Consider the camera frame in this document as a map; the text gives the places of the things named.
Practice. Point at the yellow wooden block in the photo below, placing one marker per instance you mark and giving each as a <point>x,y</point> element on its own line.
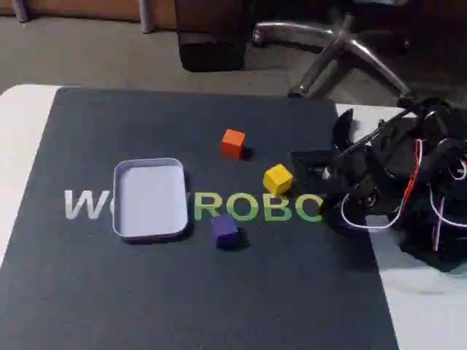
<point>277,178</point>

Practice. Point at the black table clamp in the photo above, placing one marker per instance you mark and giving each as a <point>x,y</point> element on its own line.
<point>341,127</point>

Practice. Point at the brown wooden furniture panel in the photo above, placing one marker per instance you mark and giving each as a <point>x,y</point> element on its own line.
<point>80,7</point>

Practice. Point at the black gripper camera mount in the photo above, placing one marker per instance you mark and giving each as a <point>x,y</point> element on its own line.
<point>310,164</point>

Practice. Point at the purple wooden block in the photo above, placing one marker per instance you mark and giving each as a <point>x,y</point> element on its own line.
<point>225,233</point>

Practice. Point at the chrome office chair base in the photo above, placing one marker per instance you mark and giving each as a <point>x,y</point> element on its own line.
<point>292,31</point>

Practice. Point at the black mat with WOWROBO print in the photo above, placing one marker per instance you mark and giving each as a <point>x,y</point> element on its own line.
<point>219,291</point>

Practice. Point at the orange wooden block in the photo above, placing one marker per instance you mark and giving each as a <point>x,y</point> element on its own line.
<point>232,144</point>

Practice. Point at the grey metal leg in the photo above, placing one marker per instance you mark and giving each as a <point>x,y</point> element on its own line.
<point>19,9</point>
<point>146,16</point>

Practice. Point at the pale lavender tray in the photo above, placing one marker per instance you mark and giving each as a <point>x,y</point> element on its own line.
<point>151,197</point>

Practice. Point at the dark brown furniture block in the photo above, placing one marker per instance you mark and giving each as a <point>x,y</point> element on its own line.
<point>211,36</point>

